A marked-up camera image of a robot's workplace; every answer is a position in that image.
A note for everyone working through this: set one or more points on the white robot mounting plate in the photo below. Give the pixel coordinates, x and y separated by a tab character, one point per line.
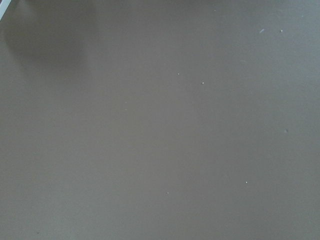
4	4

